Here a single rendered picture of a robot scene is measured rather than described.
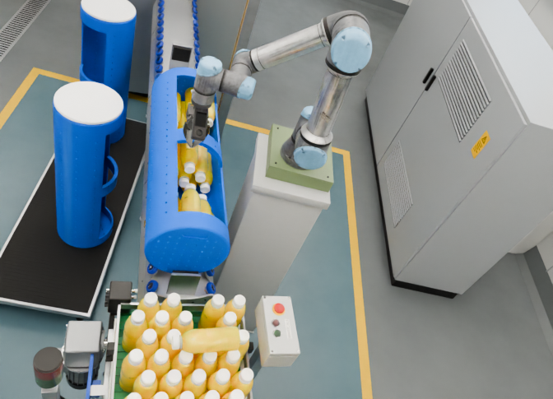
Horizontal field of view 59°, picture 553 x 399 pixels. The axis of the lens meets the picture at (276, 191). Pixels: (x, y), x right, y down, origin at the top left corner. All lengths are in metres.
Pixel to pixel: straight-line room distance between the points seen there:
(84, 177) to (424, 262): 2.05
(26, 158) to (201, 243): 2.01
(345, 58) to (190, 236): 0.74
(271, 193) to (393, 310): 1.64
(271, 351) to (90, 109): 1.26
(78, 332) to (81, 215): 0.93
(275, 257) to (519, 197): 1.39
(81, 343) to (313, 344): 1.54
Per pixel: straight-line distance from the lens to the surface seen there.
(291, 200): 1.92
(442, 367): 3.29
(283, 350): 1.58
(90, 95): 2.28
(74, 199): 2.50
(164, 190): 1.69
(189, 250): 1.67
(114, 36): 2.85
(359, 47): 1.48
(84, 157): 2.28
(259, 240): 2.14
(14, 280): 2.73
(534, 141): 2.64
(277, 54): 1.67
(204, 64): 1.60
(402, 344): 3.21
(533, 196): 2.93
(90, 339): 1.76
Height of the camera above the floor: 2.45
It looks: 44 degrees down
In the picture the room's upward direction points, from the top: 24 degrees clockwise
